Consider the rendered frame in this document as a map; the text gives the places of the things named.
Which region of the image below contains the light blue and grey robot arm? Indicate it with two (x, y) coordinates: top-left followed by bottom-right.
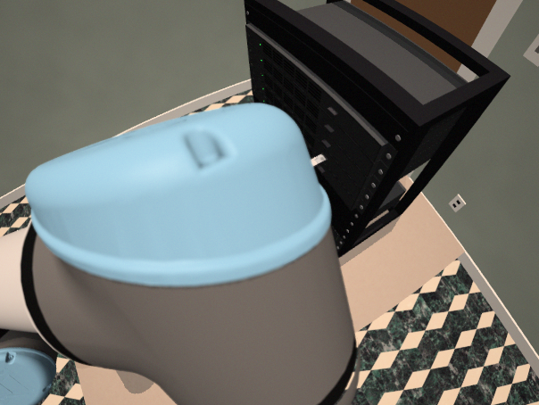
(0, 103), (361, 405)

